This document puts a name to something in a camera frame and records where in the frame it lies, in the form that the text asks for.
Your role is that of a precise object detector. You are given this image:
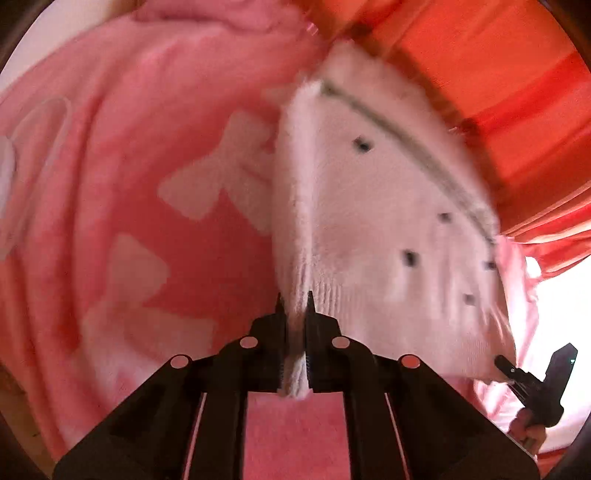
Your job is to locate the white knitted sweater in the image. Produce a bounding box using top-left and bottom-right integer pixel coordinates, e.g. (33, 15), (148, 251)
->
(271, 43), (516, 397)

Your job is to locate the orange curtain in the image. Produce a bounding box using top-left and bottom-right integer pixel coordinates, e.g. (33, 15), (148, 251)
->
(301, 1), (590, 278)

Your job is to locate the pink floral bedsheet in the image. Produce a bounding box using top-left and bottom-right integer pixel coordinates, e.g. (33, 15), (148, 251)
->
(0, 0), (544, 480)

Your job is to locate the person's right hand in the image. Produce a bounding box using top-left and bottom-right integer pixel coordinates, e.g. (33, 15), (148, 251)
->
(508, 408), (547, 456)

